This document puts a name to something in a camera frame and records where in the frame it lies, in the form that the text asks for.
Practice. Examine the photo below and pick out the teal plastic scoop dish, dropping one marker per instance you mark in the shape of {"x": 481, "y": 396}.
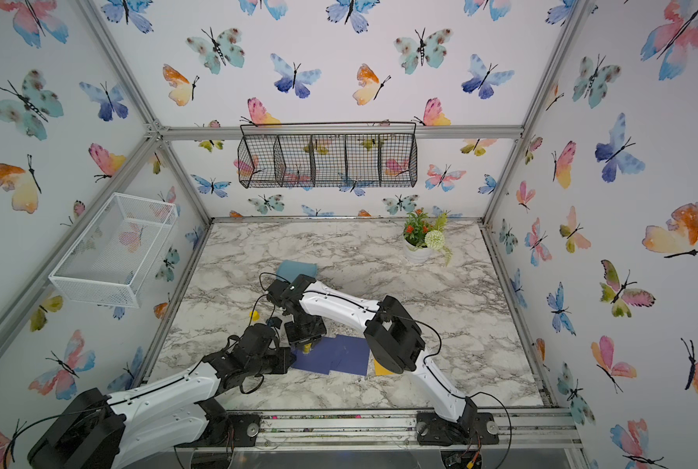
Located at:
{"x": 291, "y": 270}

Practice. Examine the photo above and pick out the yellow envelope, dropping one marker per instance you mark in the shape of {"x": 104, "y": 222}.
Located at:
{"x": 380, "y": 370}

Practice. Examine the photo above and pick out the black wire wall basket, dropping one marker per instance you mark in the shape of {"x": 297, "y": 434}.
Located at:
{"x": 336, "y": 155}

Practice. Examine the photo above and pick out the white mesh wall basket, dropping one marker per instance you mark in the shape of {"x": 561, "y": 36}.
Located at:
{"x": 110, "y": 260}

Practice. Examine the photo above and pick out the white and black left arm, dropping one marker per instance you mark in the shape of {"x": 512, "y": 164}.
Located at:
{"x": 118, "y": 429}

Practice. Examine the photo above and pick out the artificial flowers in white pot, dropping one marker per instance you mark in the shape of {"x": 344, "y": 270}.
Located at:
{"x": 424, "y": 236}

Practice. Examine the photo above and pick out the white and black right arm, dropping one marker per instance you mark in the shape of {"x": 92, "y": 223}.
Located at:
{"x": 394, "y": 338}

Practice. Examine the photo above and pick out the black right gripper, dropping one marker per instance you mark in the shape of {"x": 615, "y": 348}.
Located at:
{"x": 315, "y": 332}

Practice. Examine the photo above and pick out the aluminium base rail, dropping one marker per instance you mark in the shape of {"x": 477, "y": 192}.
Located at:
{"x": 315, "y": 430}

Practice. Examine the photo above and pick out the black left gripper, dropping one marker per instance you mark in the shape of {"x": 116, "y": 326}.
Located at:
{"x": 284, "y": 363}

